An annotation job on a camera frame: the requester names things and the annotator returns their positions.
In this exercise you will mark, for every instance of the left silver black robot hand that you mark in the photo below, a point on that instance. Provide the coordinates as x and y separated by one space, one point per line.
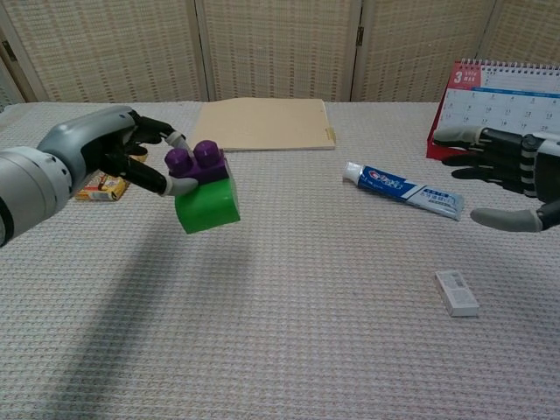
87 135

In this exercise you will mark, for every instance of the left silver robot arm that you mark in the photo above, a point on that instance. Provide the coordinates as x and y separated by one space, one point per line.
26 192

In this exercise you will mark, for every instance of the purple toy block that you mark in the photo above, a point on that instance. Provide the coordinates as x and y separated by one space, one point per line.
205 168

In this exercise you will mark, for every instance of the manila file folder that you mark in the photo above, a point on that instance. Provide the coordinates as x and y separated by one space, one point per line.
262 127

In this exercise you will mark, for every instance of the blue white toothpaste tube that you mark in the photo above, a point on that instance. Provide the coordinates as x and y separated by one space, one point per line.
394 184

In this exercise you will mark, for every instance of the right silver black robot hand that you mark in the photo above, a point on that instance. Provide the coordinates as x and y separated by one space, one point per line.
507 162

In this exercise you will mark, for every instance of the yellow food box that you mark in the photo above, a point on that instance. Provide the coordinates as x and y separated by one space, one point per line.
102 188

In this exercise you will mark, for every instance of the small white box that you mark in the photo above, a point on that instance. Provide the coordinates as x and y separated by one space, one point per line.
457 294

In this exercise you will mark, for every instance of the beige woven folding screen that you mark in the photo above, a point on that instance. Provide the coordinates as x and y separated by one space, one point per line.
280 48

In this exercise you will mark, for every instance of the green toy block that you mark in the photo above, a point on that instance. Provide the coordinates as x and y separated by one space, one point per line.
205 210

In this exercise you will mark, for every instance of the white woven tablecloth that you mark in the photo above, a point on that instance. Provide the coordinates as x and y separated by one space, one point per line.
280 328

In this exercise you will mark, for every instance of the red desk calendar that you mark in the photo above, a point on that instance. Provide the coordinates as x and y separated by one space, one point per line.
503 100

